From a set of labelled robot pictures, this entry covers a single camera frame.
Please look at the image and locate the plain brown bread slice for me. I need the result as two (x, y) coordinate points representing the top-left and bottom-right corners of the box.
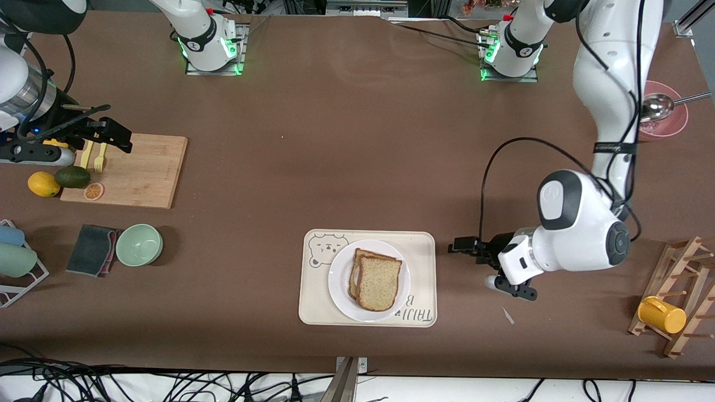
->
(356, 255), (403, 312)

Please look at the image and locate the white round plate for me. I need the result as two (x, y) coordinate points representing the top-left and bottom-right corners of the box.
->
(328, 240), (411, 323)

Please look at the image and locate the wooden cutting board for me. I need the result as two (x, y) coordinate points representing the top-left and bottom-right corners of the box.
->
(60, 134), (188, 210)

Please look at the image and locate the cream bear print tray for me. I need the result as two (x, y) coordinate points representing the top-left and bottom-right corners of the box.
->
(298, 229), (437, 328)

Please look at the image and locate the dark green avocado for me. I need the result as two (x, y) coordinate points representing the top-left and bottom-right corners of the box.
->
(55, 166), (91, 189)

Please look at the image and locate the pale green bowl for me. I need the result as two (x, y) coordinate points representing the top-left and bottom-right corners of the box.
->
(116, 224), (164, 267)

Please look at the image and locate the grey pink folded cloth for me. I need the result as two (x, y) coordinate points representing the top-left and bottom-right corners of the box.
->
(66, 224), (121, 278)

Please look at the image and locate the bread slice under egg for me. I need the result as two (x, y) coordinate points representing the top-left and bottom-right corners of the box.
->
(349, 248), (392, 302)

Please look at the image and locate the pale green cup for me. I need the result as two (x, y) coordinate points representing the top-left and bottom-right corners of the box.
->
(0, 243), (38, 278)

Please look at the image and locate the yellow mug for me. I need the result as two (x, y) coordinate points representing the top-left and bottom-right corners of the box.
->
(638, 296), (687, 334)

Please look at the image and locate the wooden mug rack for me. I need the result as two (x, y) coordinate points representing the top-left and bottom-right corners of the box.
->
(628, 236), (715, 358)

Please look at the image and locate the pink bowl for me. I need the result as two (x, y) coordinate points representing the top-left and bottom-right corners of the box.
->
(637, 81), (689, 141)

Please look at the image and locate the metal ladle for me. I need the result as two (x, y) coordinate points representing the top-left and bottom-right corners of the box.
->
(640, 92), (713, 123)

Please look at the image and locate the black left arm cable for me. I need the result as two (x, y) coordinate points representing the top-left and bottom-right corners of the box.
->
(479, 0), (643, 246)

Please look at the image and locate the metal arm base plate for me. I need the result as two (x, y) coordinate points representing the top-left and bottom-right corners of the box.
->
(185, 22), (249, 76)
(479, 31), (540, 83)

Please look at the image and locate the white wire rack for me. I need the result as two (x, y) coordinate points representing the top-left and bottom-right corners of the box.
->
(0, 219), (50, 308)

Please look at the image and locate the metal table clamp bracket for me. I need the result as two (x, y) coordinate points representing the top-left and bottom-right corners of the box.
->
(320, 356), (368, 402)

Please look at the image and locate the thin black table cable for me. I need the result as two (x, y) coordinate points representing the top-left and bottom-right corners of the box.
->
(391, 21), (492, 49)

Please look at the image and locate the black cable bundle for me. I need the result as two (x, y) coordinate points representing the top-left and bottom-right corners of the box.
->
(0, 357), (336, 402)

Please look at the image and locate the aluminium frame profile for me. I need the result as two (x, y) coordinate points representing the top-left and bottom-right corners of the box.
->
(327, 0), (408, 17)

